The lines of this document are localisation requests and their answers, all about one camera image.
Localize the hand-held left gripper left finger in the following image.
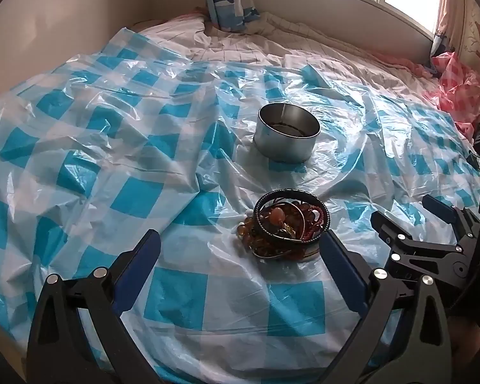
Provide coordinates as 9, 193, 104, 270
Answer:
26, 230, 161, 384

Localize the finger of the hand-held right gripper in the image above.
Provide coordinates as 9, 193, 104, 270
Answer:
422, 194, 480, 249
370, 210, 475, 289

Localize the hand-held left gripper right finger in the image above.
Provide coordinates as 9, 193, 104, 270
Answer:
320, 231, 452, 384

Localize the dark red bead bracelet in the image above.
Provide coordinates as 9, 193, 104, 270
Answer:
300, 204, 329, 241

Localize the pile of mixed jewelry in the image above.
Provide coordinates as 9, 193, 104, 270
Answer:
236, 189, 331, 260

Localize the black bangle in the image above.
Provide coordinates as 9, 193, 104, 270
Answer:
253, 189, 329, 244

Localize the amber bead bracelet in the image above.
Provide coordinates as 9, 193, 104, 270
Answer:
236, 214, 281, 259

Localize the round metal tin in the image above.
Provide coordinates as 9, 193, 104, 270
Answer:
253, 103, 321, 164

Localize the blue checkered plastic sheet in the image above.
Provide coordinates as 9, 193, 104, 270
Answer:
0, 28, 480, 384

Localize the pink checkered plastic sheet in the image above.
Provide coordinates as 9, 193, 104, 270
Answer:
422, 50, 480, 129

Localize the pink blanket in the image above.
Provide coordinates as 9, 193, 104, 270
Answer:
370, 50, 436, 78

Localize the pale curtain with blue hem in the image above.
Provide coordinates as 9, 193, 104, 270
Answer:
430, 0, 467, 65

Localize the white striped bedsheet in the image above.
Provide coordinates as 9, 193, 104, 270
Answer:
136, 10, 441, 100

